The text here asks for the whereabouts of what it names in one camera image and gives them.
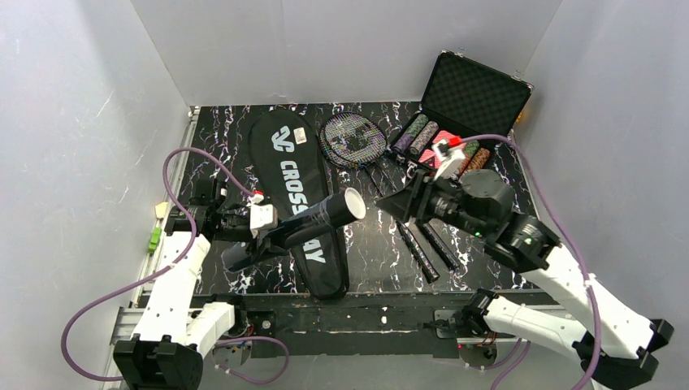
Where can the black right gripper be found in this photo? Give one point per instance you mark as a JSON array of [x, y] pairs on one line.
[[422, 195]]

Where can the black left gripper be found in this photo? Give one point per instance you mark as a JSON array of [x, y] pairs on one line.
[[263, 243]]

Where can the clear shuttlecock tube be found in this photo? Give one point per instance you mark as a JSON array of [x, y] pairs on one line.
[[303, 230]]

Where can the black racket cover bag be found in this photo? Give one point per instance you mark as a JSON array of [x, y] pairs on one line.
[[288, 163]]

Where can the white tube lid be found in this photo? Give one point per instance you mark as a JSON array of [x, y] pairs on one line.
[[355, 203]]

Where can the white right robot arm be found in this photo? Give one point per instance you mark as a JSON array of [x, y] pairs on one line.
[[605, 337]]

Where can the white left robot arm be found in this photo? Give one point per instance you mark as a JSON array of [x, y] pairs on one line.
[[168, 345]]

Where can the pink card deck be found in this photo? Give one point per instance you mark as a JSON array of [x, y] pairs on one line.
[[428, 156]]

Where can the green clip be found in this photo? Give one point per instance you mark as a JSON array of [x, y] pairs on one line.
[[154, 240]]

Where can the poker chip row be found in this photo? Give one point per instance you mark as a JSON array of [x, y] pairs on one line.
[[426, 134], [469, 151], [408, 136], [479, 159]]

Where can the black poker chip case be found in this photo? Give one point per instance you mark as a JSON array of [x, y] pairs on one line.
[[468, 99]]

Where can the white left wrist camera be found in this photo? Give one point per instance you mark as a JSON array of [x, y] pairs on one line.
[[262, 214]]

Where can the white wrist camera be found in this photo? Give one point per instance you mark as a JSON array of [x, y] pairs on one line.
[[262, 214], [450, 154]]

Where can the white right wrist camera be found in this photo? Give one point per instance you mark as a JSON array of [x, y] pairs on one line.
[[450, 154]]

